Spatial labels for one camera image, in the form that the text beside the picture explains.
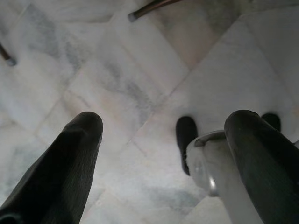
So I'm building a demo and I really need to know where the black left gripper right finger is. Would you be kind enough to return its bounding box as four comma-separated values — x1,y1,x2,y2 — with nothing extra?
224,110,299,224

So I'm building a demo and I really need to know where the black robot foot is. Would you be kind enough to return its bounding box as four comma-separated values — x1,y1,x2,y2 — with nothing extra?
175,116,199,176
261,112,282,132

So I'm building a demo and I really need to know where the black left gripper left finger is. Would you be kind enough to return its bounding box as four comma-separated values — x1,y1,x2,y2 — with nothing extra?
0,111,104,224

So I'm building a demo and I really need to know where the silver robot leg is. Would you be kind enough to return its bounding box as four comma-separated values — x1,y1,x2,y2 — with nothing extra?
186,130,299,224

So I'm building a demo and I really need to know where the brown chair leg grey cap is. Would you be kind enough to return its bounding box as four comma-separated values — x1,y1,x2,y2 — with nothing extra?
128,0,185,23
0,43,17,67

